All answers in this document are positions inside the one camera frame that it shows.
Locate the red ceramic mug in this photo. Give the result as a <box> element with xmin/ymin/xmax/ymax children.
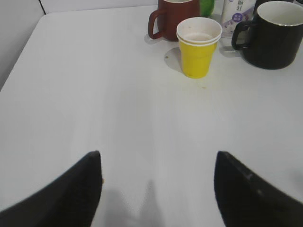
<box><xmin>148</xmin><ymin>0</ymin><xmax>200</xmax><ymax>42</ymax></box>

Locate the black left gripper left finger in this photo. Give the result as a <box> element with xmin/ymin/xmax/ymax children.
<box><xmin>0</xmin><ymin>151</ymin><xmax>102</xmax><ymax>227</ymax></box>

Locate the white milk bottle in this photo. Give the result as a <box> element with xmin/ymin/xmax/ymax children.
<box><xmin>221</xmin><ymin>0</ymin><xmax>256</xmax><ymax>38</ymax></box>

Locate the green soda bottle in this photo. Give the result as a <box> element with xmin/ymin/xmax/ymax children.
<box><xmin>199</xmin><ymin>0</ymin><xmax>214</xmax><ymax>17</ymax></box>

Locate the yellow paper cup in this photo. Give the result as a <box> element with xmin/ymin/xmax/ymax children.
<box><xmin>176</xmin><ymin>17</ymin><xmax>223</xmax><ymax>79</ymax></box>

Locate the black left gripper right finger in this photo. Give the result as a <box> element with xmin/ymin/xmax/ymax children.
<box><xmin>214</xmin><ymin>151</ymin><xmax>303</xmax><ymax>227</ymax></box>

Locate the black mug front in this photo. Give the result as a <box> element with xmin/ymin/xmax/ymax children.
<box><xmin>232</xmin><ymin>0</ymin><xmax>303</xmax><ymax>70</ymax></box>

